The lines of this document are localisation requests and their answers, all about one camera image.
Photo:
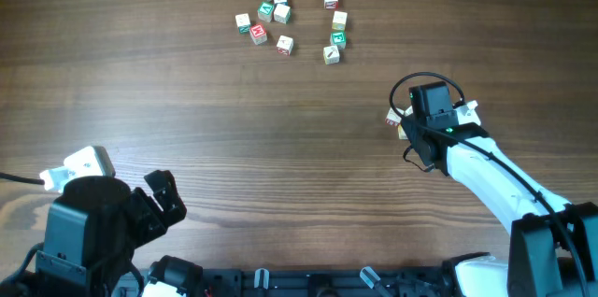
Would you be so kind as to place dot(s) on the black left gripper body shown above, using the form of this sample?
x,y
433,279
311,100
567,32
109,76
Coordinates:
x,y
152,208

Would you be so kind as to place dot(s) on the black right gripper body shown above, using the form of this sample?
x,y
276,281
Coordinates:
x,y
415,129

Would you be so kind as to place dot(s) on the red U letter block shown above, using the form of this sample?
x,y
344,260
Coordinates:
x,y
401,133

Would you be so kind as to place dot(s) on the red A letter block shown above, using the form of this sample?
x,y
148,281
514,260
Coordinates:
x,y
392,118

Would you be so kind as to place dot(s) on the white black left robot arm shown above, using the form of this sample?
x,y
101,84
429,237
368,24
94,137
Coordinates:
x,y
93,229

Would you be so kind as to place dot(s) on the yellow K letter block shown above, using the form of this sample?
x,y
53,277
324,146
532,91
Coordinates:
x,y
331,54

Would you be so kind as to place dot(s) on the green F letter block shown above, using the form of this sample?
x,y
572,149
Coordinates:
x,y
339,39

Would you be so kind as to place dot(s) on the yellow plain top block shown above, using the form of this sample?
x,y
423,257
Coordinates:
x,y
340,19

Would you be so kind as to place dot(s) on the red O letter block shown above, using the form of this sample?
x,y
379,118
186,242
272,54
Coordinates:
x,y
285,45

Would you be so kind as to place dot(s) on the white animal picture block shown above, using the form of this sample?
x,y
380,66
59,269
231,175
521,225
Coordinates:
x,y
282,13

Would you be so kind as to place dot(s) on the red M letter block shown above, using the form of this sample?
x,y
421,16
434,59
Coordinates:
x,y
258,34

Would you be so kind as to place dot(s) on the green A letter block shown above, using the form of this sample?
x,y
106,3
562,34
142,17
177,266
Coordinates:
x,y
266,11

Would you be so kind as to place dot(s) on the green N letter block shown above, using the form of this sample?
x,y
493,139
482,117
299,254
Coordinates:
x,y
243,23

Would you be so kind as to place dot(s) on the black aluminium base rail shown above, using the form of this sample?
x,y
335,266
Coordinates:
x,y
407,281

